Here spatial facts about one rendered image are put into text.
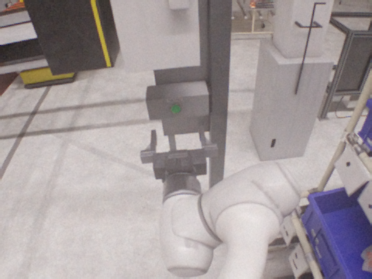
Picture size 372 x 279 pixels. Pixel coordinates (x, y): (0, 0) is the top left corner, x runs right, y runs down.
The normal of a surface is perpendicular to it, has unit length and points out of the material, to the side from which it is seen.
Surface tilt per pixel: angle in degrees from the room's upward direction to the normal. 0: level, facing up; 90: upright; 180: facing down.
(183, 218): 32
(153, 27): 90
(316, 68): 90
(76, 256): 0
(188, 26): 90
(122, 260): 0
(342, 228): 3
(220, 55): 90
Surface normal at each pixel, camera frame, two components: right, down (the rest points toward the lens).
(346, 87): 0.07, 0.69
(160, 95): -0.07, -0.72
